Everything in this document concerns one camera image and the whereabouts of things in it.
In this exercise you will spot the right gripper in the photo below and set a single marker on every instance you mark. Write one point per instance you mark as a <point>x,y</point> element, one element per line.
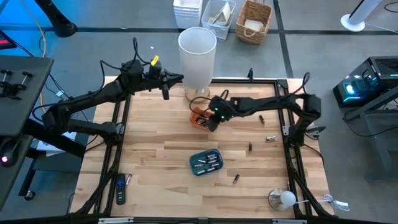
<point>216,123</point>

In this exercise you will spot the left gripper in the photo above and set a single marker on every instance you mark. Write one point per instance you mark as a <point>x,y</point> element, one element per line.
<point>154,76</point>

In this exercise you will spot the black battery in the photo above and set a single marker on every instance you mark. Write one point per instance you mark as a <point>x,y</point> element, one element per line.
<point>261,119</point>
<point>202,117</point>
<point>202,123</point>
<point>236,179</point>
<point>250,147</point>

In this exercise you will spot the orange plastic bin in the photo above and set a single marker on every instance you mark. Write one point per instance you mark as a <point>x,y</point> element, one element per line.
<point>194,121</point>

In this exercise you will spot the teal plastic bin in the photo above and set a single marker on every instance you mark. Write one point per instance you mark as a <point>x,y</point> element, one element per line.
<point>194,160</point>

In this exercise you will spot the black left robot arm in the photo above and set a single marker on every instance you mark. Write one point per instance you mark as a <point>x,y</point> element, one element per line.
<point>90,96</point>

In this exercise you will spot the black arm base plug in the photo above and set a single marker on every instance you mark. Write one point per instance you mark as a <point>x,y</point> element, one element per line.
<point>315,130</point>

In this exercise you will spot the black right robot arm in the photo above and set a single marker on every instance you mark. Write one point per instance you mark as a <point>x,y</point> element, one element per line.
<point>270,102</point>

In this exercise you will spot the table lamp white shade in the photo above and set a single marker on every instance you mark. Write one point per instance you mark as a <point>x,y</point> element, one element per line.
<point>197,56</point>

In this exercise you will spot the clear plastic bin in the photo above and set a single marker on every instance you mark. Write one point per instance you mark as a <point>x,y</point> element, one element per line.
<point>217,31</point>

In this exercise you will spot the stacked white bins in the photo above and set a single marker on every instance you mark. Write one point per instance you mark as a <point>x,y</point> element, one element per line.
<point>187,12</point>

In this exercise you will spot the beige pieces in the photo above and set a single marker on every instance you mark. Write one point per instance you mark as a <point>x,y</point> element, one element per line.
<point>222,14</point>

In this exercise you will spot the wicker basket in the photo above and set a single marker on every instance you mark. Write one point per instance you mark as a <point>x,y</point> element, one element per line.
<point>242,31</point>

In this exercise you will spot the white item in basket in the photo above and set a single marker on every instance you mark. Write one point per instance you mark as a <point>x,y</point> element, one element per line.
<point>253,25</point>

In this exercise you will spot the silver dome lamp white bulb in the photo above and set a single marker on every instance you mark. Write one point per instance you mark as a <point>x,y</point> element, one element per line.
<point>281,200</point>

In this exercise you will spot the small white tag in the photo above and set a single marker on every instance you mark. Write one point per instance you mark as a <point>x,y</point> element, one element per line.
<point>59,93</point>

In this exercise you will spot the black remote control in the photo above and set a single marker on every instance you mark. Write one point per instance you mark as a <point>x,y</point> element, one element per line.
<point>120,189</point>

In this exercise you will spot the black curved stand leg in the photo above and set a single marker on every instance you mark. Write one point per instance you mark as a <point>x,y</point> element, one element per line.
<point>59,21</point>

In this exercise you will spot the white paper manual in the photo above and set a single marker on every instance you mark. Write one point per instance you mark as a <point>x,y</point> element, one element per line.
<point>46,147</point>

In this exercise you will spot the white power plug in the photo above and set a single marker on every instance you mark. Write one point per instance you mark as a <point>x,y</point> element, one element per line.
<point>340,204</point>

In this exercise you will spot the black desk panel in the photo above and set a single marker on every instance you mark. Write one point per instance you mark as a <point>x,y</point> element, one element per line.
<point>21,109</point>

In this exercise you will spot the computer tower with lights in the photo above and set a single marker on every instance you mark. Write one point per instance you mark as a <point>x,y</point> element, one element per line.
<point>367,81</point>

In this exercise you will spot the black clamp with knobs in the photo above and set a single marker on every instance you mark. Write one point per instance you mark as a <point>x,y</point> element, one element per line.
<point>12,87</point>

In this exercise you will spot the black equipment stand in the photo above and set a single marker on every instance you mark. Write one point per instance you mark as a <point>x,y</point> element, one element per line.
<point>382,146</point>

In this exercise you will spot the tower fan white base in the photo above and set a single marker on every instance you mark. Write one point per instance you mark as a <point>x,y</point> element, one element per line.
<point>351,22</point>

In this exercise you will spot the red lit screen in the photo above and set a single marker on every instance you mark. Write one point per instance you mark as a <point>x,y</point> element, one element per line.
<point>4,40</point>

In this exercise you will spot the black device with indicator light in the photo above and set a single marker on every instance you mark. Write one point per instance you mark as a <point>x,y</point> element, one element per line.
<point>9,152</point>

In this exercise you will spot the black caster wheel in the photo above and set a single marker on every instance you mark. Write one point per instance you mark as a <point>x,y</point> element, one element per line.
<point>29,195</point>

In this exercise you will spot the black aluminium frame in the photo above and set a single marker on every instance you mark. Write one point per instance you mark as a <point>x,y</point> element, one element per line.
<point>248,81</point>

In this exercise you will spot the black frame clamp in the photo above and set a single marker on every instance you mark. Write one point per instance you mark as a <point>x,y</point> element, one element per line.
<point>250,73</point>

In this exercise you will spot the silver metal bracket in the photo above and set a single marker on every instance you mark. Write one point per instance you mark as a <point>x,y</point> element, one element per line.
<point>289,221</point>
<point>115,220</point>

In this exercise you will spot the black desk leg frame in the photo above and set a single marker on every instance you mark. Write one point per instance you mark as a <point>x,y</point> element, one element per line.
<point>62,144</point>

